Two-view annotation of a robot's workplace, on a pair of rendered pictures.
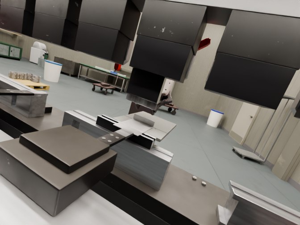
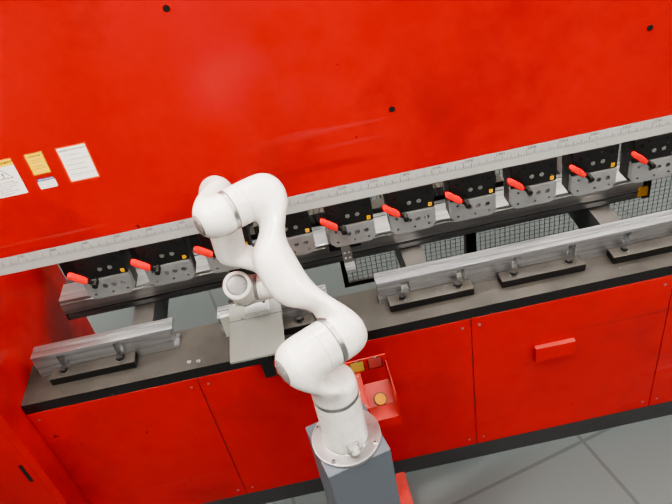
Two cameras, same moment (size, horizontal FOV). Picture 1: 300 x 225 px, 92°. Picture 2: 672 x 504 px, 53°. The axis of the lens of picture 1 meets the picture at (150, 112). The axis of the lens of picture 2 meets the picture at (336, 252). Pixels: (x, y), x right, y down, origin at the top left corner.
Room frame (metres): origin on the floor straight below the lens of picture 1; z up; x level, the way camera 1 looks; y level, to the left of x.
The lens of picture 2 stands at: (2.20, -0.23, 2.51)
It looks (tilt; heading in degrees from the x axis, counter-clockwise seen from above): 38 degrees down; 161
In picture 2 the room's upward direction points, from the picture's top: 12 degrees counter-clockwise
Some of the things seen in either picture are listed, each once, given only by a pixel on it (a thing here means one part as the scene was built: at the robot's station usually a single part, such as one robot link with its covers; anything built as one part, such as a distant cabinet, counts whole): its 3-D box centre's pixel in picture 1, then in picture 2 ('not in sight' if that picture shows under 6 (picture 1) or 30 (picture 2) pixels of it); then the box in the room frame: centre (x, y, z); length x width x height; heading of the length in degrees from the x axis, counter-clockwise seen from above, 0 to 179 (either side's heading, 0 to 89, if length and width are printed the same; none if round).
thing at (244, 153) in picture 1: (260, 127); not in sight; (3.73, -2.81, 0.88); 0.65 x 0.53 x 1.75; 86
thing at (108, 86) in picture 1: (106, 82); not in sight; (6.56, 2.30, 0.47); 1.19 x 0.70 x 0.94; 175
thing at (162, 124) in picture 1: (149, 122); (256, 328); (0.56, -0.01, 1.00); 0.26 x 0.18 x 0.01; 162
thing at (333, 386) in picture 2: not in sight; (317, 369); (1.12, 0.02, 1.30); 0.19 x 0.12 x 0.24; 100
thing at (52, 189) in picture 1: (97, 141); not in sight; (0.27, 0.08, 1.01); 0.26 x 0.12 x 0.05; 162
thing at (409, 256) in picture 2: not in sight; (404, 240); (0.24, 0.72, 0.81); 0.64 x 0.08 x 0.14; 162
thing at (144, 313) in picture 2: not in sight; (153, 294); (-0.08, -0.28, 0.81); 0.64 x 0.08 x 0.14; 162
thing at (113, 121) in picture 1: (124, 130); not in sight; (0.43, 0.06, 0.99); 0.20 x 0.03 x 0.03; 72
